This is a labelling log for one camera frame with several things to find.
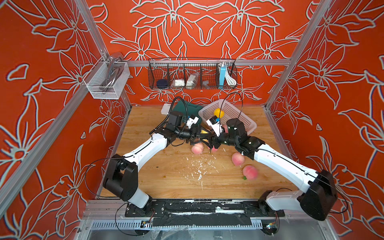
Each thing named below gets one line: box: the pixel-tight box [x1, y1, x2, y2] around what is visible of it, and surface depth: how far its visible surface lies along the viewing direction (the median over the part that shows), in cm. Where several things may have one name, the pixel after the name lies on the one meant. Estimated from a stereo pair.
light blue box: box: [219, 65, 226, 89], surface depth 89 cm
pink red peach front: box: [242, 165, 259, 181], surface depth 82 cm
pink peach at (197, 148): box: [191, 142, 204, 155], surface depth 91 cm
